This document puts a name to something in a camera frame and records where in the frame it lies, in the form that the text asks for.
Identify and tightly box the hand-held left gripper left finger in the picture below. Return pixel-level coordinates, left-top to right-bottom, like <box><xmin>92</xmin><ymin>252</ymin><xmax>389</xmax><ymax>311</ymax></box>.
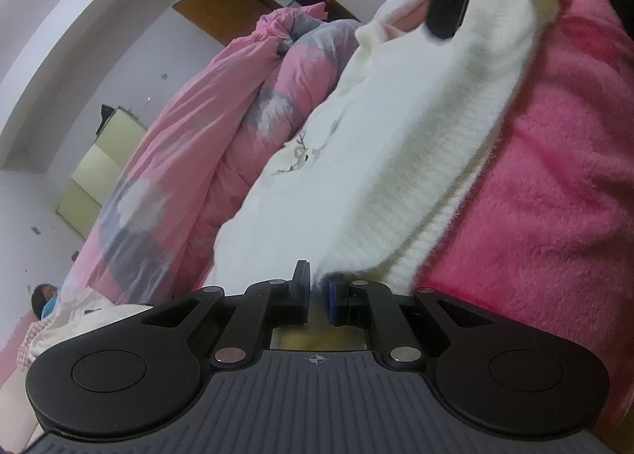
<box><xmin>142</xmin><ymin>260</ymin><xmax>313</xmax><ymax>368</ymax></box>

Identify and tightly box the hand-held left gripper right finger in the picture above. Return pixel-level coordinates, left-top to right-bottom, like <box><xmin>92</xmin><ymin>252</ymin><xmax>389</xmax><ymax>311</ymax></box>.
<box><xmin>322</xmin><ymin>276</ymin><xmax>496</xmax><ymax>368</ymax></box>

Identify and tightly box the white fluffy sweater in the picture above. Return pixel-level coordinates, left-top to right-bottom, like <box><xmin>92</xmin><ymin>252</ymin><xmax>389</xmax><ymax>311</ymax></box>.
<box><xmin>213</xmin><ymin>0</ymin><xmax>566</xmax><ymax>297</ymax></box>

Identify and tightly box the pink grey floral duvet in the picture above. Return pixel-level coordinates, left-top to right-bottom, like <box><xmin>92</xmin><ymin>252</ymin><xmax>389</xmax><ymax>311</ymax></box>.
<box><xmin>69</xmin><ymin>6</ymin><xmax>370</xmax><ymax>309</ymax></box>

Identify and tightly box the pink floral fleece blanket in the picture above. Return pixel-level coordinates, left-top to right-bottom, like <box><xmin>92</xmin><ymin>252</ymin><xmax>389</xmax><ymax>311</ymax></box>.
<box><xmin>376</xmin><ymin>0</ymin><xmax>634</xmax><ymax>385</ymax></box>

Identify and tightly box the wooden door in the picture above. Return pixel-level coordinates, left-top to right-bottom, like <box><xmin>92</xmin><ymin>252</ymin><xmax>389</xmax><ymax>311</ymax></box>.
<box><xmin>172</xmin><ymin>0</ymin><xmax>294</xmax><ymax>47</ymax></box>

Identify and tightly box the white pillow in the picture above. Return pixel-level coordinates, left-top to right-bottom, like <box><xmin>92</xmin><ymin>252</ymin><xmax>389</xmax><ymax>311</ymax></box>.
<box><xmin>15</xmin><ymin>286</ymin><xmax>155</xmax><ymax>376</ymax></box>

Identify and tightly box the pale yellow wardrobe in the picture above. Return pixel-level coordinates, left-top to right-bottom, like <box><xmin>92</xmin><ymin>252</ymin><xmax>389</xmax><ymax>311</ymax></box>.
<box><xmin>55</xmin><ymin>106</ymin><xmax>150</xmax><ymax>240</ymax></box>

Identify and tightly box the small dark object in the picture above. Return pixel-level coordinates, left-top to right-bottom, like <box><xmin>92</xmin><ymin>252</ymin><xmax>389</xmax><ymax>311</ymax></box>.
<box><xmin>98</xmin><ymin>104</ymin><xmax>120</xmax><ymax>136</ymax></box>

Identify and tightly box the pink bed sheet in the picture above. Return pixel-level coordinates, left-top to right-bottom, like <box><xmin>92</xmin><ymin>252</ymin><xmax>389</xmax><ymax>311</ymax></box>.
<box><xmin>0</xmin><ymin>314</ymin><xmax>36</xmax><ymax>388</ymax></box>

